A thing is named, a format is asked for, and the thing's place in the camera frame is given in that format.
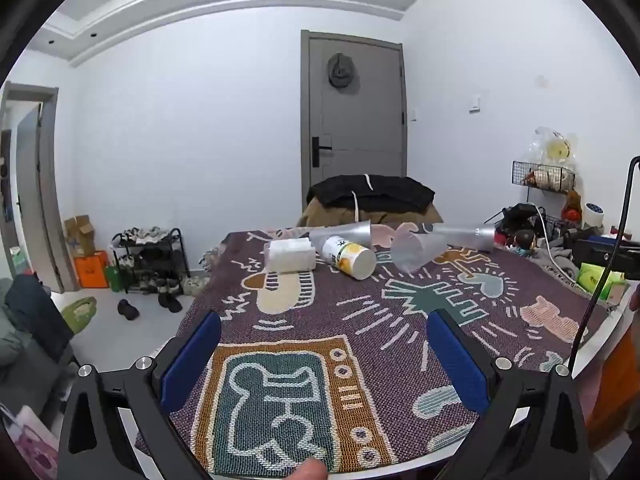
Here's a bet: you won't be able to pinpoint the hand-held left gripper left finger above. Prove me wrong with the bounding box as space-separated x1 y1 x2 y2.
57 310 223 480

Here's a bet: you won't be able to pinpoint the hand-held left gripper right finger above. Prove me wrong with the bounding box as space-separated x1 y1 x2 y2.
425 308 592 480

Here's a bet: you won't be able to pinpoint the clear plastic cup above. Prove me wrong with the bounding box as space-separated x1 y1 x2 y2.
390 232 446 275

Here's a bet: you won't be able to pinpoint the frosted plastic cup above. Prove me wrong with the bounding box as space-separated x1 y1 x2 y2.
432 223 497 254
309 220 374 251

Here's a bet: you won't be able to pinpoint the white cup with yellow print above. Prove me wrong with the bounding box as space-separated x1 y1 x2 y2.
321 235 377 281

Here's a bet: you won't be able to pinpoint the person's left hand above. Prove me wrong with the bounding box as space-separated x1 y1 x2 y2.
290 457 329 480

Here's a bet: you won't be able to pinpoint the black boots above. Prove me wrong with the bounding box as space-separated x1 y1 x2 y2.
157 290 184 314

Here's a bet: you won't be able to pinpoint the pale sneakers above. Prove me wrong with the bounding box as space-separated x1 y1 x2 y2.
180 275 211 297

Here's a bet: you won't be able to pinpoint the black shoe rack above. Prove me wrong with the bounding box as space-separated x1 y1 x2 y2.
111 227 190 295

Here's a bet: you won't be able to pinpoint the printed woven blanket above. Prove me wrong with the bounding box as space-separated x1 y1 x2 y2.
167 222 601 478

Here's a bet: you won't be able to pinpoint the green bag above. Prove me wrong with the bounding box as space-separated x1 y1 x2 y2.
104 263 126 292

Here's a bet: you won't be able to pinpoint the green slipper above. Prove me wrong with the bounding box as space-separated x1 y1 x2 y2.
60 296 98 335

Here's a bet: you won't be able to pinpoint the orange box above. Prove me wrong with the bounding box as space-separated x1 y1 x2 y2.
74 250 110 289

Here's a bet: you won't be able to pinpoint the grey cloth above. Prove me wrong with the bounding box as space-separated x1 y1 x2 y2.
531 246 581 287

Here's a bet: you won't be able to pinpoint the orange cloth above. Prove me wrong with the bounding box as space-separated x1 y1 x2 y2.
580 327 640 453

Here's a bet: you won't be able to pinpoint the black bag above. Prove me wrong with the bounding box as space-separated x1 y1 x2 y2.
500 203 547 237

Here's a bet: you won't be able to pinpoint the green tissue pack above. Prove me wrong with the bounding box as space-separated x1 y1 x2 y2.
576 263 629 304

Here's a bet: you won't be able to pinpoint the cardboard box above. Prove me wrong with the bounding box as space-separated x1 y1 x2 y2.
63 214 97 259

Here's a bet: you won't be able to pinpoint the dark clothing pile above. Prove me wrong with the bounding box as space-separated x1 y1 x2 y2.
0 274 77 443

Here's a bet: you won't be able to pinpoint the black box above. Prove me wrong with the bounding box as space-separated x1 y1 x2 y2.
572 237 640 281

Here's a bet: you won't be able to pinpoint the black jacket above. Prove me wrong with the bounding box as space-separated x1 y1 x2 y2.
306 174 437 216

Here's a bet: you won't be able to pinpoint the pink printed bag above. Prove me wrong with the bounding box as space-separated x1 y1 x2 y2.
0 404 62 480

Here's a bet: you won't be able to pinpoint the brown chair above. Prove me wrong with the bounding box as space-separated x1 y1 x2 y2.
296 199 445 229

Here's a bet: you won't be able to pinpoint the orange toy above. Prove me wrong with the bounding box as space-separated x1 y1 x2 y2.
561 190 584 223

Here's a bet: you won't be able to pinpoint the white tape roll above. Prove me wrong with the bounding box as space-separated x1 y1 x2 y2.
584 202 609 229

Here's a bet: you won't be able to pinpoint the open grey door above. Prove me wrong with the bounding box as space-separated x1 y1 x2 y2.
0 84 81 294

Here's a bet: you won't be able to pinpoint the clear plastic bag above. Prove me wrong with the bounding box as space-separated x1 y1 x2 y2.
530 127 577 167

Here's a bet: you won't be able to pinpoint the black door lock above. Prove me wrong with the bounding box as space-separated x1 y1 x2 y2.
311 136 333 168

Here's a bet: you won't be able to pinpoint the grey hat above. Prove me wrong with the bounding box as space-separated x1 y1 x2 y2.
327 52 360 95

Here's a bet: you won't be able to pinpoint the white cable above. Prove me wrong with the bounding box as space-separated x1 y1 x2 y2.
534 204 582 287

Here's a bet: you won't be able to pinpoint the white strap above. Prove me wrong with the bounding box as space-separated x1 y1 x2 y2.
351 173 376 222

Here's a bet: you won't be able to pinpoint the black wire basket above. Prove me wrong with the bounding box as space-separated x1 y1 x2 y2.
511 160 576 194

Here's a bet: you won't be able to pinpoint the black cable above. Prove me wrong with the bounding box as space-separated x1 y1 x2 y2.
567 156 640 376

